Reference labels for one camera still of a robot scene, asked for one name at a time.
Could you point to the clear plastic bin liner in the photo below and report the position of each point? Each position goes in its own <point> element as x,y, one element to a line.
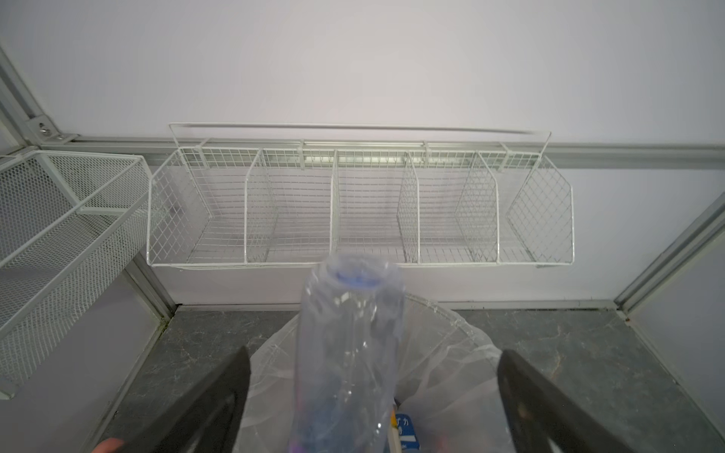
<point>447,384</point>

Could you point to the long white wire basket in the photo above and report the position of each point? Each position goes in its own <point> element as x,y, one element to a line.
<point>235,195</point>

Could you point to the long clear crushed bottle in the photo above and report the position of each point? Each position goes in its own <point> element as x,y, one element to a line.
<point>350,326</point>

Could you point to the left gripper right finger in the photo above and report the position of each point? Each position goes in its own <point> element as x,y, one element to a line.
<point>540,416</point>

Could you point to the small white mesh basket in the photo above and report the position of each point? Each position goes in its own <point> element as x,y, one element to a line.
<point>70,224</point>

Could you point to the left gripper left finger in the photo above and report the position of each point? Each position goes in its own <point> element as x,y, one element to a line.
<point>207,418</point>

